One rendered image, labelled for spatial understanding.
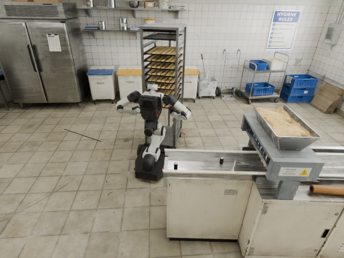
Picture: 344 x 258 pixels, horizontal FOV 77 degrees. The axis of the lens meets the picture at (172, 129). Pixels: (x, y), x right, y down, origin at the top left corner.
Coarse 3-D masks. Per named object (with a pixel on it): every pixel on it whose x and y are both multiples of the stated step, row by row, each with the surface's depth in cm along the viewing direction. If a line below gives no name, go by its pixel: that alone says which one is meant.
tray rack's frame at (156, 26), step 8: (152, 24) 291; (160, 24) 293; (168, 24) 296; (176, 24) 299; (184, 24) 301; (184, 32) 312; (184, 40) 317; (184, 48) 322; (184, 56) 328; (184, 64) 334; (184, 72) 341; (168, 112) 381; (168, 120) 389; (168, 128) 385; (168, 136) 362; (176, 136) 363; (160, 144) 340; (168, 144) 341; (176, 144) 346
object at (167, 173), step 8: (168, 176) 174; (176, 176) 174; (184, 176) 174; (192, 176) 174; (200, 176) 173; (208, 176) 173; (216, 176) 173; (224, 176) 173; (232, 176) 173; (240, 176) 173; (248, 176) 172; (256, 176) 172; (264, 176) 172; (320, 176) 171; (328, 176) 171; (336, 176) 171
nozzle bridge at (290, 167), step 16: (256, 128) 178; (256, 144) 181; (272, 144) 157; (272, 160) 142; (288, 160) 141; (304, 160) 142; (320, 160) 142; (272, 176) 146; (288, 176) 146; (304, 176) 145; (288, 192) 153
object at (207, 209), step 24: (168, 168) 184; (192, 168) 185; (216, 168) 185; (240, 168) 186; (168, 192) 182; (192, 192) 181; (216, 192) 180; (240, 192) 180; (168, 216) 196; (192, 216) 195; (216, 216) 194; (240, 216) 194; (192, 240) 217; (216, 240) 216
